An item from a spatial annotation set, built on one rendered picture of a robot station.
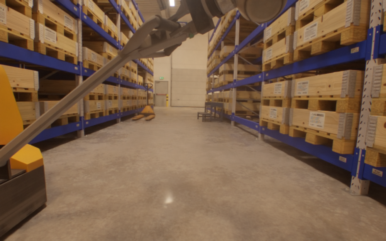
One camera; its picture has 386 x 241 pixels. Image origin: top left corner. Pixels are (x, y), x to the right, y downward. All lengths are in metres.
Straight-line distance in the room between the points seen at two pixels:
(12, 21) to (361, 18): 3.09
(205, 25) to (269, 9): 0.26
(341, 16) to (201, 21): 1.60
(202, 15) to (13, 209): 1.25
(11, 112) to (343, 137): 2.36
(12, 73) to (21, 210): 1.47
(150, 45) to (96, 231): 0.95
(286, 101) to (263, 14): 2.22
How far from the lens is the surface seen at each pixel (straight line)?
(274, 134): 3.02
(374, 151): 1.73
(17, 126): 1.53
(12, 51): 2.58
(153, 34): 0.75
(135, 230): 1.15
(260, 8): 0.45
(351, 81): 1.91
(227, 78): 6.30
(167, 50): 0.97
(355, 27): 2.02
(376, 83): 1.73
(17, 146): 1.05
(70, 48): 3.38
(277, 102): 2.93
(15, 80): 2.49
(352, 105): 1.94
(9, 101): 1.54
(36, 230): 1.34
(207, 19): 0.66
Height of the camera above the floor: 0.69
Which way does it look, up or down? 6 degrees down
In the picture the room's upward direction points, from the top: 2 degrees clockwise
